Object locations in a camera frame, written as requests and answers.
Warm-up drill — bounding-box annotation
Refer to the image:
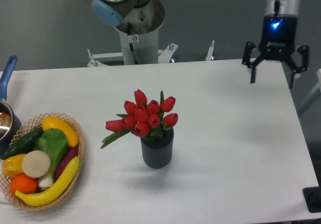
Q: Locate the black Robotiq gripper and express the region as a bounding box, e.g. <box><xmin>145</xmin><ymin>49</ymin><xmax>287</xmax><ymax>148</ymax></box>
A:
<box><xmin>242</xmin><ymin>16</ymin><xmax>309</xmax><ymax>89</ymax></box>

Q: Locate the red tulip bouquet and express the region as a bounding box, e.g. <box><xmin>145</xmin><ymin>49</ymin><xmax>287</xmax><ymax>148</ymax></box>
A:
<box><xmin>100</xmin><ymin>89</ymin><xmax>179</xmax><ymax>149</ymax></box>

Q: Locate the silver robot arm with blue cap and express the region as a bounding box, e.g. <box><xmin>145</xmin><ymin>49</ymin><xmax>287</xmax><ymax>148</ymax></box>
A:
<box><xmin>91</xmin><ymin>0</ymin><xmax>150</xmax><ymax>27</ymax></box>

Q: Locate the silver second robot arm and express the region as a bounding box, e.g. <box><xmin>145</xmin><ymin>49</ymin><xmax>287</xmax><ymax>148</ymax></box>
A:
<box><xmin>242</xmin><ymin>0</ymin><xmax>309</xmax><ymax>89</ymax></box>

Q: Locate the dark grey ribbed vase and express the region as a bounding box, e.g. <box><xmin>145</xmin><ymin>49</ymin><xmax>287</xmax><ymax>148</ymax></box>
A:
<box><xmin>140</xmin><ymin>128</ymin><xmax>174</xmax><ymax>169</ymax></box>

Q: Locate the black device at table edge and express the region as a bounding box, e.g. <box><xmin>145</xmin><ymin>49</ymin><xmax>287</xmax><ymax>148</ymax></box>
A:
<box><xmin>302</xmin><ymin>186</ymin><xmax>320</xmax><ymax>213</ymax></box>

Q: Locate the purple eggplant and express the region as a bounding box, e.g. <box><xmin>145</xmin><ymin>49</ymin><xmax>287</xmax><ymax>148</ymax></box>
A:
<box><xmin>55</xmin><ymin>147</ymin><xmax>79</xmax><ymax>179</ymax></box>

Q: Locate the green bok choy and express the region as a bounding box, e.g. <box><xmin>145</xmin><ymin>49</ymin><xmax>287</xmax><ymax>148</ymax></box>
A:
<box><xmin>33</xmin><ymin>129</ymin><xmax>68</xmax><ymax>190</ymax></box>

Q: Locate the woven wicker basket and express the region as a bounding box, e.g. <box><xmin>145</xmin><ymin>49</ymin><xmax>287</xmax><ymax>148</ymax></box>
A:
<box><xmin>1</xmin><ymin>112</ymin><xmax>85</xmax><ymax>211</ymax></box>

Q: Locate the beige round disc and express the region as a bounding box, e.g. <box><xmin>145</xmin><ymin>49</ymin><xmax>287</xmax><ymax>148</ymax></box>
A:
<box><xmin>22</xmin><ymin>150</ymin><xmax>51</xmax><ymax>178</ymax></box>

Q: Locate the green cucumber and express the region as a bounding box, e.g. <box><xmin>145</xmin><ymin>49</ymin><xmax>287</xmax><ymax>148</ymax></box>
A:
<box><xmin>1</xmin><ymin>128</ymin><xmax>44</xmax><ymax>160</ymax></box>

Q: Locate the yellow banana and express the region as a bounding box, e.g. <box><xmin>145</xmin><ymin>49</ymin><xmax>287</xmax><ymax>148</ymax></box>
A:
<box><xmin>15</xmin><ymin>156</ymin><xmax>80</xmax><ymax>207</ymax></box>

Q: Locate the orange fruit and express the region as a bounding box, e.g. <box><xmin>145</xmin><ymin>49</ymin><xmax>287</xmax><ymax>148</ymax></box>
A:
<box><xmin>10</xmin><ymin>174</ymin><xmax>38</xmax><ymax>196</ymax></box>

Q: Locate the yellow bell pepper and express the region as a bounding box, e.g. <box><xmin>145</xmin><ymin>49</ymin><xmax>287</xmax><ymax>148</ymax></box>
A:
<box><xmin>2</xmin><ymin>154</ymin><xmax>26</xmax><ymax>178</ymax></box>

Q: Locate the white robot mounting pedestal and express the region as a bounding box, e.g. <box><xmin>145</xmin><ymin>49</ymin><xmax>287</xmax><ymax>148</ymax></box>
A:
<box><xmin>87</xmin><ymin>0</ymin><xmax>216</xmax><ymax>68</ymax></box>

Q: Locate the blue handled saucepan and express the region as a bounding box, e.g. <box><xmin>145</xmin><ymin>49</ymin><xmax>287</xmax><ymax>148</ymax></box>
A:
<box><xmin>1</xmin><ymin>55</ymin><xmax>21</xmax><ymax>154</ymax></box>

